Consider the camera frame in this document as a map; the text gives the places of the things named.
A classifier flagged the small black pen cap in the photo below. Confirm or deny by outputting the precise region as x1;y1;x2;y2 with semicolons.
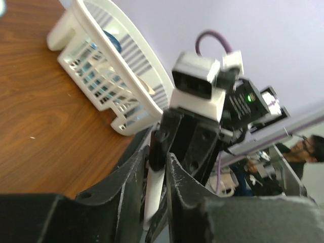
149;130;168;172

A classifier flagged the beige plate in rack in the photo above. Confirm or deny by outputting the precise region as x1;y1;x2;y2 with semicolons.
91;58;155;95

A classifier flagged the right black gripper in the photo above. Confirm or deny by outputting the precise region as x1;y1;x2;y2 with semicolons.
160;108;221;186

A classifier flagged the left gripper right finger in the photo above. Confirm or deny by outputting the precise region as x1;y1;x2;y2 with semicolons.
166;154;323;242

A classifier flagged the white pen black tip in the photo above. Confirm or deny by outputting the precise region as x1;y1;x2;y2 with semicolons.
142;167;166;231

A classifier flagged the light blue plate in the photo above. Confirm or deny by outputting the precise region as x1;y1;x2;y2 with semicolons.
69;41;148;123

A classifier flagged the aluminium frame rail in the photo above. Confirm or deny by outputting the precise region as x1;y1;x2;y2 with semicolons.
221;101;323;167

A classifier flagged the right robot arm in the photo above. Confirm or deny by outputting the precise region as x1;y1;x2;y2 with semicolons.
150;78;289;185

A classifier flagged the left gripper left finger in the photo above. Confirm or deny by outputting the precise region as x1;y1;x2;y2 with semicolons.
0;149;147;243

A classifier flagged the white plastic dish rack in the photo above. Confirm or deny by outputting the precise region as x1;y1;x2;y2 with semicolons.
47;1;174;136

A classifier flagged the person in black shirt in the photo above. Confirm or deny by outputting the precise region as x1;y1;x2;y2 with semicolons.
276;135;323;180

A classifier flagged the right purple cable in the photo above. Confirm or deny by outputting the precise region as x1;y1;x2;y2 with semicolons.
194;29;233;56

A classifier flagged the blue white bowl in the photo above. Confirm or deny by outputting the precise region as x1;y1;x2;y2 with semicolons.
103;30;122;53

